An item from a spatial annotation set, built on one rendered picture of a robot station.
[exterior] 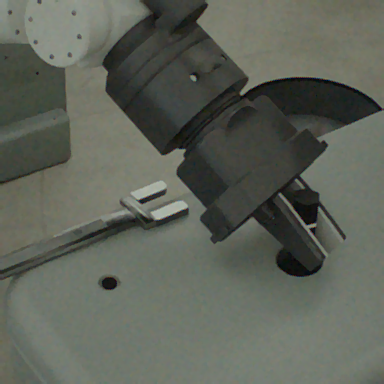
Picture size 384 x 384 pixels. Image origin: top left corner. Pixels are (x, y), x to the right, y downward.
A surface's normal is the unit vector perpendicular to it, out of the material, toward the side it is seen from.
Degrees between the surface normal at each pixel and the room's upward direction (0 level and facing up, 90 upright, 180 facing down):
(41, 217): 0
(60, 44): 81
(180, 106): 59
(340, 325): 0
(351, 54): 0
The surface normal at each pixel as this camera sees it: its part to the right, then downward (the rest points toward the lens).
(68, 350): -0.11, -0.73
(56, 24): -0.53, 0.37
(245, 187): 0.42, -0.48
